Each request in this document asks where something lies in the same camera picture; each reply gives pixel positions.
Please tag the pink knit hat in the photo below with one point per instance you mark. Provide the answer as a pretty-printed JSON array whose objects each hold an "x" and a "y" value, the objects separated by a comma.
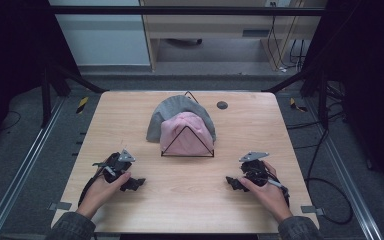
[{"x": 188, "y": 143}]

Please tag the black metal stand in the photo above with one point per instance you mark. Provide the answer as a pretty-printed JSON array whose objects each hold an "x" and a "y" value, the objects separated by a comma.
[
  {"x": 323, "y": 100},
  {"x": 46, "y": 96}
]

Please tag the person's left hand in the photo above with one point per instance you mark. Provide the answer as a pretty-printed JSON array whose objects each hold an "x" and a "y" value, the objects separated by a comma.
[{"x": 100, "y": 195}]

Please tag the grey knit hat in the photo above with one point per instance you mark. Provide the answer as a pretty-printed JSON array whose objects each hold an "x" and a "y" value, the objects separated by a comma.
[{"x": 170, "y": 110}]

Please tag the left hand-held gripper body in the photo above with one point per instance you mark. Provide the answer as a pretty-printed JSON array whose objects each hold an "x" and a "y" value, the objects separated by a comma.
[{"x": 116, "y": 166}]

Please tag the grey round table grommet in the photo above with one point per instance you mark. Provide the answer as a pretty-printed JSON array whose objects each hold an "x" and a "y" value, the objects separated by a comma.
[{"x": 222, "y": 105}]

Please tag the grey table bracket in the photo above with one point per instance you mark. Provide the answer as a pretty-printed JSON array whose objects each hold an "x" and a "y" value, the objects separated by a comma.
[
  {"x": 311, "y": 210},
  {"x": 60, "y": 206}
]

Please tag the light wooden desk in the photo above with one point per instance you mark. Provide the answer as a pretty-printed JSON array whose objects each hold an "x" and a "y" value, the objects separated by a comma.
[{"x": 210, "y": 26}]

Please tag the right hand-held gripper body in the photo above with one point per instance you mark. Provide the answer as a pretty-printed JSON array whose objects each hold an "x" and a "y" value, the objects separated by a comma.
[{"x": 255, "y": 170}]

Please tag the tool on right floor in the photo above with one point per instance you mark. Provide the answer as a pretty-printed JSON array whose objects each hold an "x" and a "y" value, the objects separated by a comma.
[{"x": 295, "y": 105}]

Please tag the metal floor rail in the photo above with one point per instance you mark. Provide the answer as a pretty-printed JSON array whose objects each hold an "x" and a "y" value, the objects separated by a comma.
[
  {"x": 350, "y": 176},
  {"x": 20, "y": 180}
]

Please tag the black horizontal frame bar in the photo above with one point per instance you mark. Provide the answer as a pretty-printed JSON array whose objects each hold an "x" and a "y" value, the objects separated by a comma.
[{"x": 180, "y": 10}]

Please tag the person's right hand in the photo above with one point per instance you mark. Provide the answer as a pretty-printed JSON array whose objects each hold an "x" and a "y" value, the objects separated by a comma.
[{"x": 268, "y": 196}]

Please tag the white cabinet panel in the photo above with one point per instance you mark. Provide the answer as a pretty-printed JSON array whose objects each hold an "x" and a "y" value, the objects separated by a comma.
[{"x": 103, "y": 40}]

